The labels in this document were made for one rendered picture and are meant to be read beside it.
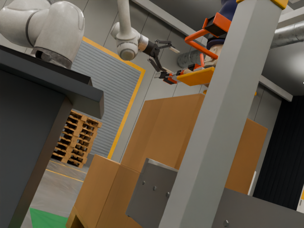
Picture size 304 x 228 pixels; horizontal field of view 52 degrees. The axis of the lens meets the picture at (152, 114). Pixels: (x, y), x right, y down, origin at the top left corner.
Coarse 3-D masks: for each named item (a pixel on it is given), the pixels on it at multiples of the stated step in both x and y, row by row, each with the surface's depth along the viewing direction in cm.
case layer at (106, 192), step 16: (96, 160) 221; (112, 160) 235; (96, 176) 206; (112, 176) 180; (128, 176) 159; (80, 192) 224; (96, 192) 193; (112, 192) 170; (128, 192) 151; (80, 208) 209; (96, 208) 182; (112, 208) 161; (96, 224) 171; (112, 224) 153; (128, 224) 138
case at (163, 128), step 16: (176, 96) 149; (192, 96) 135; (144, 112) 177; (160, 112) 158; (176, 112) 142; (192, 112) 130; (144, 128) 168; (160, 128) 150; (176, 128) 136; (192, 128) 128; (256, 128) 142; (128, 144) 179; (144, 144) 159; (160, 144) 143; (176, 144) 130; (240, 144) 138; (256, 144) 142; (128, 160) 169; (144, 160) 151; (160, 160) 137; (176, 160) 125; (240, 160) 138; (256, 160) 142; (240, 176) 138; (240, 192) 138
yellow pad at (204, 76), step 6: (192, 72) 160; (198, 72) 154; (204, 72) 150; (210, 72) 147; (180, 78) 171; (186, 78) 168; (192, 78) 164; (198, 78) 161; (204, 78) 158; (210, 78) 155; (186, 84) 177; (192, 84) 174; (198, 84) 170
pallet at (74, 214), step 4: (72, 208) 224; (72, 212) 220; (76, 212) 211; (72, 216) 216; (76, 216) 212; (80, 216) 201; (68, 220) 220; (72, 220) 212; (76, 220) 212; (80, 220) 198; (68, 224) 216; (72, 224) 210; (76, 224) 212; (80, 224) 213; (84, 224) 188
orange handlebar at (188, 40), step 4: (196, 32) 144; (200, 32) 140; (204, 32) 138; (208, 32) 136; (188, 36) 150; (192, 36) 146; (196, 36) 144; (200, 36) 143; (188, 40) 151; (192, 44) 154; (196, 44) 155; (196, 48) 156; (200, 48) 156; (204, 48) 157; (204, 52) 158; (208, 52) 158; (212, 52) 159; (212, 56) 159; (216, 56) 160; (196, 68) 185; (172, 76) 213
